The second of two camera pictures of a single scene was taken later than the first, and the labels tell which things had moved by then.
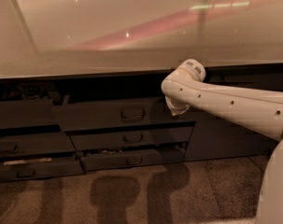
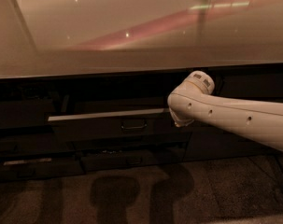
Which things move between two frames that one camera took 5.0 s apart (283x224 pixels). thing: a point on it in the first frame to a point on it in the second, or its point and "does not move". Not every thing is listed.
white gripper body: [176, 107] does not move
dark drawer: [100, 161] does not move
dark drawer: [13, 146] does not move
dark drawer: [73, 113] to [144, 123]
